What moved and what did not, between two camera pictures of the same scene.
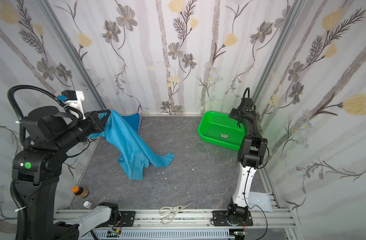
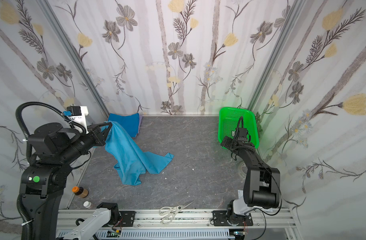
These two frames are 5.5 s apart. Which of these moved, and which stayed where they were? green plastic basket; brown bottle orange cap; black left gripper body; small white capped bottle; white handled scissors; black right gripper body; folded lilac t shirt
Moved: black right gripper body; black left gripper body; green plastic basket
Stayed: brown bottle orange cap; small white capped bottle; folded lilac t shirt; white handled scissors
